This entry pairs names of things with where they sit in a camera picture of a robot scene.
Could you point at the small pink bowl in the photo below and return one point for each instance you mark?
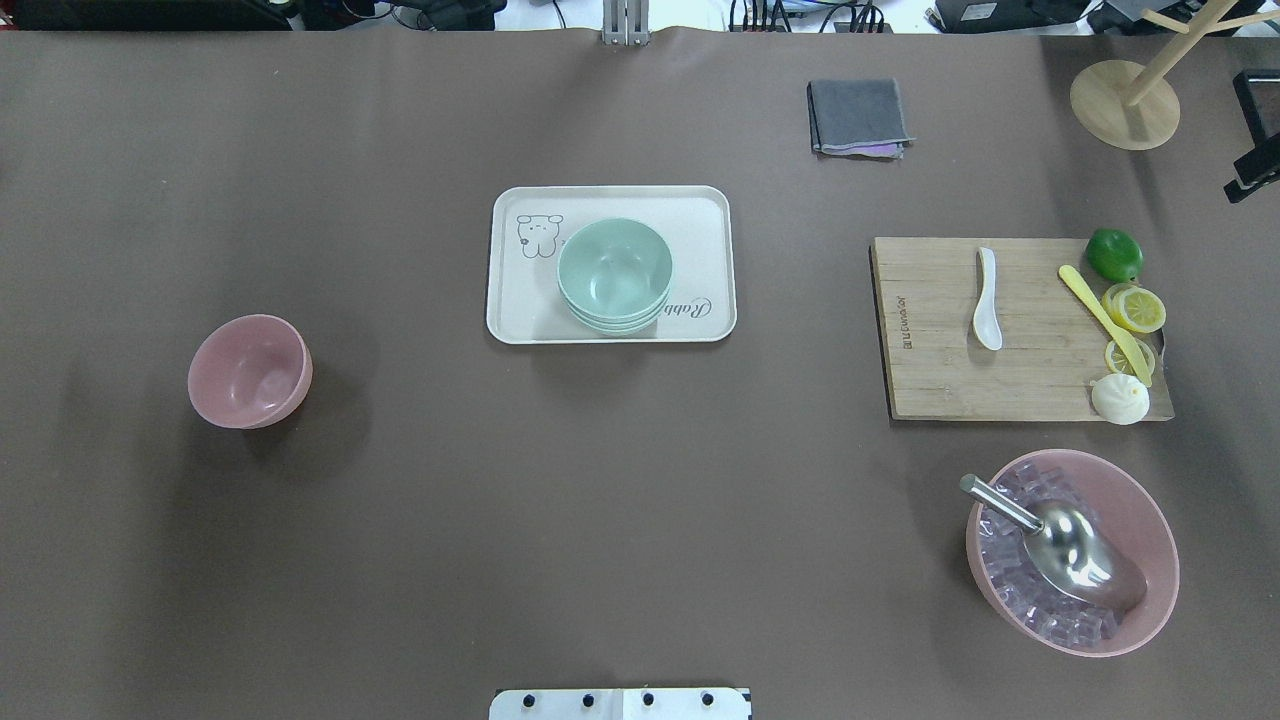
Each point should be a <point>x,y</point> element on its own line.
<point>250,373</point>

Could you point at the large pink bowl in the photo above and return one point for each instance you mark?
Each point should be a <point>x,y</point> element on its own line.
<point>1118,506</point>

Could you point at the green stacked bowls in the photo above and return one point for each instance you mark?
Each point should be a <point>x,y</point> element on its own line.
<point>615,275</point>

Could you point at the cream rabbit tray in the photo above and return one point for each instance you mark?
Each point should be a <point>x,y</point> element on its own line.
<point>530,225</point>

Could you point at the grey folded cloth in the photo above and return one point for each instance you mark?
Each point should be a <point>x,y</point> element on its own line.
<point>857,117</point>

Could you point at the bamboo cutting board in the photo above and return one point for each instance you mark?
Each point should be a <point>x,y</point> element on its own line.
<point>926,291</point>

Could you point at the metal ice scoop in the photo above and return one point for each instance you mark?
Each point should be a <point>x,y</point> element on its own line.
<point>1068,551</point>

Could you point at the yellow plastic knife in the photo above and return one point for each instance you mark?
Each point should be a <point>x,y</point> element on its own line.
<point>1123,338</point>

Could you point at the green lime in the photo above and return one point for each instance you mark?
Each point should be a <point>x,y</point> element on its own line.
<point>1115,255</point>

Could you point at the wooden mug tree stand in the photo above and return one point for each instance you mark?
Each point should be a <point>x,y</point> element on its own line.
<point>1131,106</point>

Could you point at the black device on edge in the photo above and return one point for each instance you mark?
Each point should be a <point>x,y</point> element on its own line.
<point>1257,91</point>

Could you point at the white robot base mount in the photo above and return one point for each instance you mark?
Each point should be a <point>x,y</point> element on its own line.
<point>623,703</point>

